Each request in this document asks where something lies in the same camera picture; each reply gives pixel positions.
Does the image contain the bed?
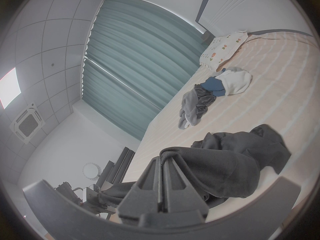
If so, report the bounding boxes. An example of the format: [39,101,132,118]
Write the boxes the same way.
[110,0,318,224]

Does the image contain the black chest of drawers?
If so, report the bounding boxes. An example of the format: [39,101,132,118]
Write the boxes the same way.
[96,146,136,188]

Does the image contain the ceiling light panel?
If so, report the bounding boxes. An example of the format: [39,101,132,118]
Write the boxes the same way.
[0,68,22,109]

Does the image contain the blue-green curtain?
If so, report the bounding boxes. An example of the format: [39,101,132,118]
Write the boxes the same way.
[80,58,162,141]
[84,0,216,110]

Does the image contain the pile of clothes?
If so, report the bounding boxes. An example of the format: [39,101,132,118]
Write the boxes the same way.
[178,66,253,130]

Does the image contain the ceiling air conditioner vent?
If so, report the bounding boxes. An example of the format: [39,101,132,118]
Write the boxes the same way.
[9,102,46,144]

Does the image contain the grey bedside table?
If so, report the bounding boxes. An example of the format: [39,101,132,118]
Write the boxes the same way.
[202,31,216,43]

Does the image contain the round white fixture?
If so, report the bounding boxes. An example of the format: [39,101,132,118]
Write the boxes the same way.
[82,162,102,181]

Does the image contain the black T-shirt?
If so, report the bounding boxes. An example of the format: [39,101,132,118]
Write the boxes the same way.
[99,124,292,208]

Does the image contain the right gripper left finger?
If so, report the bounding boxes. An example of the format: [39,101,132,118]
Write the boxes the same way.
[117,156,162,219]

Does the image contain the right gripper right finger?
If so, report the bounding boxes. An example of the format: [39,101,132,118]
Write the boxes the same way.
[163,157,210,220]

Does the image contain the white printed pillow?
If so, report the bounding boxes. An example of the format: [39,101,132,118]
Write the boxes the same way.
[199,30,249,72]

